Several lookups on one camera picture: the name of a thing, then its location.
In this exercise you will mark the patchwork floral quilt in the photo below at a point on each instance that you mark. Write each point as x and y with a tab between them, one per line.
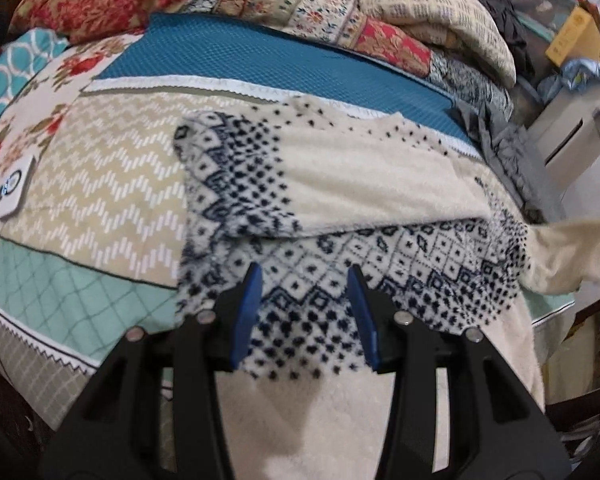
360	25

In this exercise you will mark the cream dashed pattern pillow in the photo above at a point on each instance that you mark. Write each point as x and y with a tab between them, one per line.
445	10

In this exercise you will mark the cream navy patterned fleece sweater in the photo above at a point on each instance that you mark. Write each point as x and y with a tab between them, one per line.
360	240

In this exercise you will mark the black cloth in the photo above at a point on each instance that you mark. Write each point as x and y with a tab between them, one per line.
500	5

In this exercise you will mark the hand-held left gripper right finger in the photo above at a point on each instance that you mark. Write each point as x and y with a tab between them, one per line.
365	310

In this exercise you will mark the blue patterned scarf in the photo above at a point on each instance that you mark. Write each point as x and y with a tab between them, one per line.
587	77

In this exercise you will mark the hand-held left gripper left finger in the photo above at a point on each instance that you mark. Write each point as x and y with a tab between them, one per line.
243	310

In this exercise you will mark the yellow cardboard box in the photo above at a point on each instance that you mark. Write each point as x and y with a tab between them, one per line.
575	35

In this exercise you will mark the patchwork bedspread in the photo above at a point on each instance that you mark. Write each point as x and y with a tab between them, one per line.
105	200

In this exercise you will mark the white storage box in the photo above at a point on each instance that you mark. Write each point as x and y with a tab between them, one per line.
570	130

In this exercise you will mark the grey ruffled cloth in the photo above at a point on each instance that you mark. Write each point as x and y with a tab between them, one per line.
510	160

